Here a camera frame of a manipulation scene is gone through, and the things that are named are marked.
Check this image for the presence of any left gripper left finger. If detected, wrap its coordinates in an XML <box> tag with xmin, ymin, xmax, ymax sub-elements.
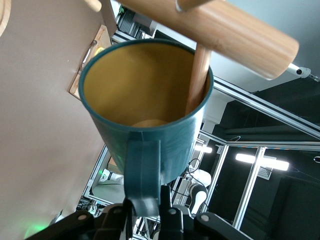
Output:
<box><xmin>24</xmin><ymin>198</ymin><xmax>134</xmax><ymax>240</ymax></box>

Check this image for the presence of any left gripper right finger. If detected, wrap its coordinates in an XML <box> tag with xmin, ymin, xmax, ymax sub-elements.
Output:
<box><xmin>159</xmin><ymin>184</ymin><xmax>254</xmax><ymax>240</ymax></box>

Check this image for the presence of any teal mug yellow inside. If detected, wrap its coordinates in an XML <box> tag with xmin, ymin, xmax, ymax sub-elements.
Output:
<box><xmin>78</xmin><ymin>38</ymin><xmax>215</xmax><ymax>218</ymax></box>

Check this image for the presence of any wooden mug rack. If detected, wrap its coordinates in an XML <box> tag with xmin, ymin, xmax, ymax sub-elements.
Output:
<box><xmin>0</xmin><ymin>0</ymin><xmax>300</xmax><ymax>116</ymax></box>

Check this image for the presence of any short ceiling light panel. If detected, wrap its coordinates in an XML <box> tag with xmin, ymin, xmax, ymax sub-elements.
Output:
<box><xmin>194</xmin><ymin>144</ymin><xmax>213</xmax><ymax>154</ymax></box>

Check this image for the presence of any ceiling air vent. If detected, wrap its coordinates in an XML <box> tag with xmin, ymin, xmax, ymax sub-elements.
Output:
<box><xmin>259</xmin><ymin>165</ymin><xmax>274</xmax><ymax>180</ymax></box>

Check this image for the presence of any long ceiling light panel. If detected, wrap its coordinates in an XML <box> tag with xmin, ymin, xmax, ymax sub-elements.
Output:
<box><xmin>235</xmin><ymin>152</ymin><xmax>290</xmax><ymax>172</ymax></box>

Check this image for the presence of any brown table mat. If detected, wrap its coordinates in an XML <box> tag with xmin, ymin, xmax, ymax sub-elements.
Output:
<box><xmin>0</xmin><ymin>0</ymin><xmax>118</xmax><ymax>240</ymax></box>

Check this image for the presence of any aluminium profile cage frame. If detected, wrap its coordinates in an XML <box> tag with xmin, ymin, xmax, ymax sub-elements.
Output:
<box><xmin>82</xmin><ymin>0</ymin><xmax>320</xmax><ymax>240</ymax></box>

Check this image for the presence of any wooden cutting board metal handle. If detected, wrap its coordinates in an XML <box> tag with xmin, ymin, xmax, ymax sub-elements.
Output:
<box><xmin>66</xmin><ymin>24</ymin><xmax>113</xmax><ymax>101</ymax></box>

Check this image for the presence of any white surveillance camera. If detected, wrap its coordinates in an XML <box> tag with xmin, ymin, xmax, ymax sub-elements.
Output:
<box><xmin>287</xmin><ymin>63</ymin><xmax>313</xmax><ymax>80</ymax></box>

